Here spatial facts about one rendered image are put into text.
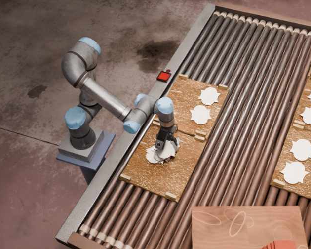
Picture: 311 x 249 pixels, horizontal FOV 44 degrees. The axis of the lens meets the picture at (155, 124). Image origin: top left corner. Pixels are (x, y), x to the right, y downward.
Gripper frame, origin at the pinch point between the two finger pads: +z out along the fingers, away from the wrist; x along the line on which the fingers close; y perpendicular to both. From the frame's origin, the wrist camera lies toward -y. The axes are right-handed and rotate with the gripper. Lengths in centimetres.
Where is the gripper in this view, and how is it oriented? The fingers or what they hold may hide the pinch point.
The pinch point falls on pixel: (167, 147)
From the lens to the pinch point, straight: 209.1
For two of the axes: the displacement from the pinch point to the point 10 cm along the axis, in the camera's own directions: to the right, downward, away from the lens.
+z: 0.8, 6.1, 7.9
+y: 4.4, -7.3, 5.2
